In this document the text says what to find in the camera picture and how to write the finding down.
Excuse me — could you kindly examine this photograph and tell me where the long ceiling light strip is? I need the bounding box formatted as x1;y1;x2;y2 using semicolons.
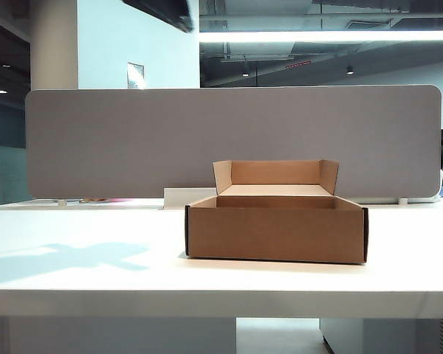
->
198;29;443;44

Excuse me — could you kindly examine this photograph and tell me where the grey fabric desk divider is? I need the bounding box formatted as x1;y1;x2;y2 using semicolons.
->
24;85;443;204

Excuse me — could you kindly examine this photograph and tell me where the white cable tray box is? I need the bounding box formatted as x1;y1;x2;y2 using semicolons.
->
162;187;219;210

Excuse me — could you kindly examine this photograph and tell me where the dark door frame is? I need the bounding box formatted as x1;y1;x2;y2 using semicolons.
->
0;16;32;208

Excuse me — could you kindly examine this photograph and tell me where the brown cardboard box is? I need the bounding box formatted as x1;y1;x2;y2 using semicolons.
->
184;159;369;265

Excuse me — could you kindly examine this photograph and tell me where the white round column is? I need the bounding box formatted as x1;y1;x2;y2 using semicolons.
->
29;0;79;91

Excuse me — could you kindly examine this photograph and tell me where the framed wall poster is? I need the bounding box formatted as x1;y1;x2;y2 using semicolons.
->
126;62;146;90

